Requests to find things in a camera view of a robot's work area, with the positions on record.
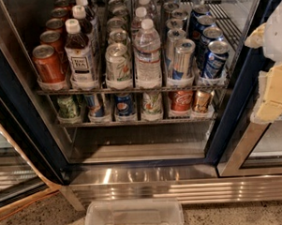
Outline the right glass fridge door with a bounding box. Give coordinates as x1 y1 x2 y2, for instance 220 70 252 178
213 0 282 177

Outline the pepsi can lower shelf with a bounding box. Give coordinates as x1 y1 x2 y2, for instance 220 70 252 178
115 93 134 116

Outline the glass fridge door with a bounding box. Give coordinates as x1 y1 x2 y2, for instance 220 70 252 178
0 83 64 218
213 0 282 177

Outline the blue pepsi can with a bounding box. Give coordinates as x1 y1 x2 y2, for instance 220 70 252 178
197 26 224 68
201 40 229 80
188 5 211 32
192 15 216 41

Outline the orange soda can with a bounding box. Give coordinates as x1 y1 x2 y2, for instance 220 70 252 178
51 8 69 21
39 30 65 53
33 44 66 83
45 19 66 35

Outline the clear water bottle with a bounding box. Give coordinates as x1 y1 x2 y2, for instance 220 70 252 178
134 18 161 82
136 0 156 19
130 7 147 38

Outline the green white can lower shelf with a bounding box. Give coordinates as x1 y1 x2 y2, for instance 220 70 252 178
142 91 162 114

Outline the front orange soda can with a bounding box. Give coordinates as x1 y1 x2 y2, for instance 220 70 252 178
33 44 66 83

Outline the slim silver energy can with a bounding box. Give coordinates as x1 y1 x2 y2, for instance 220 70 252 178
165 28 186 67
172 39 196 80
165 18 184 30

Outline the red cola can lower shelf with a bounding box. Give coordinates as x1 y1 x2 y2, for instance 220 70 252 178
169 90 193 112

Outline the gold brown can lower shelf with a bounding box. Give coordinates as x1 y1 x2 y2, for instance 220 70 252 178
192 90 214 113

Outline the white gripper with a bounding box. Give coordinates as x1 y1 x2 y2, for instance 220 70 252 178
244 1 282 124

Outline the left glass fridge door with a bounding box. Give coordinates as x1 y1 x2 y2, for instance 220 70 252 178
0 83 64 218

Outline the brown tea bottle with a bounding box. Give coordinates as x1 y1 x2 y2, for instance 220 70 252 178
75 0 96 20
65 19 96 83
72 6 97 55

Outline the front clear water bottle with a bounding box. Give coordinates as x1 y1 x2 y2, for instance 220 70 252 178
134 18 161 82

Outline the front blue pepsi can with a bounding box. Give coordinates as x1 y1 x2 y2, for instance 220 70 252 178
201 40 229 80

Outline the lower wire fridge shelf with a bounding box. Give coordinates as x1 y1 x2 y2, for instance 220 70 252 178
57 115 216 128

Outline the wire fridge shelf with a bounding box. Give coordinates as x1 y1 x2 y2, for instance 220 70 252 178
57 115 216 128
36 84 226 96

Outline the green white soda can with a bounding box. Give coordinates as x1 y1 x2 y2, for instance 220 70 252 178
107 17 126 33
108 29 130 47
106 43 131 82

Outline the clear plastic bin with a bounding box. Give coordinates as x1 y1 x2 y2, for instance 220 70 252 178
84 198 185 225

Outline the front slim silver energy can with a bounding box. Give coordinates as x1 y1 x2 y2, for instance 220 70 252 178
172 39 196 80

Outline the top wire fridge shelf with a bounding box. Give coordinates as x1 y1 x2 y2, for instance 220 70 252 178
36 84 226 96

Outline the front green white soda can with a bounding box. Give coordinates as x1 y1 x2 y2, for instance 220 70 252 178
106 43 131 82

